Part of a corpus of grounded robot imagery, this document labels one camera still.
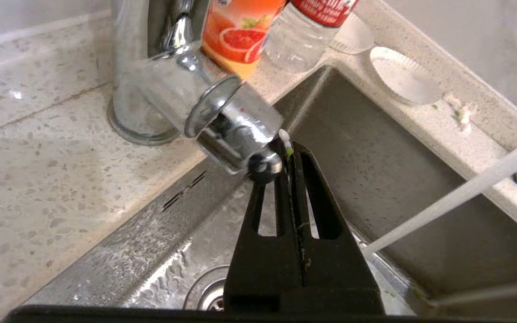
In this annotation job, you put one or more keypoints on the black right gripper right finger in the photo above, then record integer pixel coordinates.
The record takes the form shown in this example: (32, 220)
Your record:
(335, 273)

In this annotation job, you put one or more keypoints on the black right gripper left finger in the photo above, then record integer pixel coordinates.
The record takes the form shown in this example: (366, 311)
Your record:
(263, 273)

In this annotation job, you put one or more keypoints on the chrome faucet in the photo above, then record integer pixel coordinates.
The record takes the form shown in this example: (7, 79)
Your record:
(168, 80)

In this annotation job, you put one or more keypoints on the round steel sink drain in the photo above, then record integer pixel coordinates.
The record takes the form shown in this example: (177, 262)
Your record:
(207, 291)

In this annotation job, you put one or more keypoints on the stainless steel sink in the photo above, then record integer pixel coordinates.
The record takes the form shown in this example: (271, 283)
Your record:
(375, 157)

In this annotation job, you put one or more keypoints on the white food scrap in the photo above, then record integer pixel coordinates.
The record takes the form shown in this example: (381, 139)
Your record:
(462, 114)

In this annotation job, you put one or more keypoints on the white paper cupcake liner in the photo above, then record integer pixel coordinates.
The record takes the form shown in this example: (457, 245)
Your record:
(355, 33)
(404, 78)

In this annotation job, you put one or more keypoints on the clear bottle red label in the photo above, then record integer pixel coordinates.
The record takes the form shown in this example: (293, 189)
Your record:
(299, 40)

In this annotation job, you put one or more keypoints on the orange juice bottle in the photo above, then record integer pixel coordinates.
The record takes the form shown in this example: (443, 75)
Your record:
(236, 36)

